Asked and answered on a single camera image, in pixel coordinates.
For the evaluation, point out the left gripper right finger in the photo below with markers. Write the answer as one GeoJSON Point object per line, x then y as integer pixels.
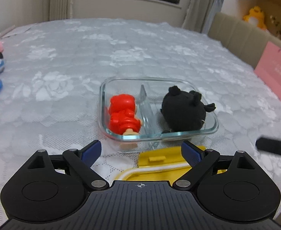
{"type": "Point", "coordinates": [201, 163]}

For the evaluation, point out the beige curtain left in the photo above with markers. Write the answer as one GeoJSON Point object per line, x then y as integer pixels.
{"type": "Point", "coordinates": [57, 9]}

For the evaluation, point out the yellow plush duck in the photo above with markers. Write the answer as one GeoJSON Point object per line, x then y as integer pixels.
{"type": "Point", "coordinates": [256, 17]}

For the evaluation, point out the black plush cat toy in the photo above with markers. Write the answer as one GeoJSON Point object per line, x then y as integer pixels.
{"type": "Point", "coordinates": [184, 111]}

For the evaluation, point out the clear glass divided container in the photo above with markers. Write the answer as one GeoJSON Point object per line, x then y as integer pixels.
{"type": "Point", "coordinates": [155, 132]}

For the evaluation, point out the beige upholstered headboard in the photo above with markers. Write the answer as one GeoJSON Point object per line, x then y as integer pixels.
{"type": "Point", "coordinates": [241, 38]}

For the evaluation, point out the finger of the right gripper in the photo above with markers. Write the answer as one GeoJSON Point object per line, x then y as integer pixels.
{"type": "Point", "coordinates": [269, 145]}

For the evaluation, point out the yellow container lid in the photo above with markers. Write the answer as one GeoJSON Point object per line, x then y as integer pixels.
{"type": "Point", "coordinates": [157, 165]}

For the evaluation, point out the red plastic figure toy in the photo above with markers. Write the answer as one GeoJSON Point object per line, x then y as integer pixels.
{"type": "Point", "coordinates": [123, 119]}

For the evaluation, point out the beige curtain right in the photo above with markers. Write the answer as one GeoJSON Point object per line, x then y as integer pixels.
{"type": "Point", "coordinates": [196, 14]}

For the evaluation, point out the pink paper gift bag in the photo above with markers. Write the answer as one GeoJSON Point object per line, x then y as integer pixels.
{"type": "Point", "coordinates": [268, 68]}

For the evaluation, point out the beige curtain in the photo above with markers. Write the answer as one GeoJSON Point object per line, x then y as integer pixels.
{"type": "Point", "coordinates": [57, 9]}
{"type": "Point", "coordinates": [196, 14]}

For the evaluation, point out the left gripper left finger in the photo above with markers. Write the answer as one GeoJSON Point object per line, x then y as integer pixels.
{"type": "Point", "coordinates": [80, 162]}

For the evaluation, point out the grey floral mattress cover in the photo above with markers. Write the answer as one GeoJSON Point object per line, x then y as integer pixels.
{"type": "Point", "coordinates": [53, 72]}

